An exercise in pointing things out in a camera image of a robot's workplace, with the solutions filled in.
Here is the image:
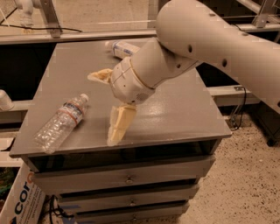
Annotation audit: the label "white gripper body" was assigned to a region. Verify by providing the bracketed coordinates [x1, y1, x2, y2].
[110, 57, 155, 105]

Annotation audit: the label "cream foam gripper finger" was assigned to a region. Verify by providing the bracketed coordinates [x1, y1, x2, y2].
[87, 68, 113, 84]
[107, 104, 137, 146]

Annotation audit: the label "clear water bottle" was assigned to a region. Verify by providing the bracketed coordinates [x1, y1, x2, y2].
[34, 94, 89, 154]

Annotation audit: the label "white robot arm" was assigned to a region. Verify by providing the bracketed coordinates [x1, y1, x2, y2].
[87, 0, 280, 145]

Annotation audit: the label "labelled water bottle lying far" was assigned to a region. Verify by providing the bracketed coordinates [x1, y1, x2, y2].
[105, 40, 140, 59]

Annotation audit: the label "grey drawer cabinet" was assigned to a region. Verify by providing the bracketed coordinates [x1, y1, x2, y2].
[10, 41, 230, 224]

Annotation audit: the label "white pipe fitting top left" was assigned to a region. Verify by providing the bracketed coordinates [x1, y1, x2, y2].
[14, 0, 41, 27]

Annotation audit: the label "white cardboard box with print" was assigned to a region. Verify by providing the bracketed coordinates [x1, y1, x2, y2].
[0, 164, 46, 224]

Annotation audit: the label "black cables under cabinet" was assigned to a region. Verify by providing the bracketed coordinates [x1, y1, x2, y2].
[43, 195, 77, 224]

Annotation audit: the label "black cable on floor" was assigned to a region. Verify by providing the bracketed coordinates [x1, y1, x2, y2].
[0, 7, 83, 33]

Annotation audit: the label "metal frame rail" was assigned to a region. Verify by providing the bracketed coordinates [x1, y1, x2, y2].
[0, 0, 280, 46]

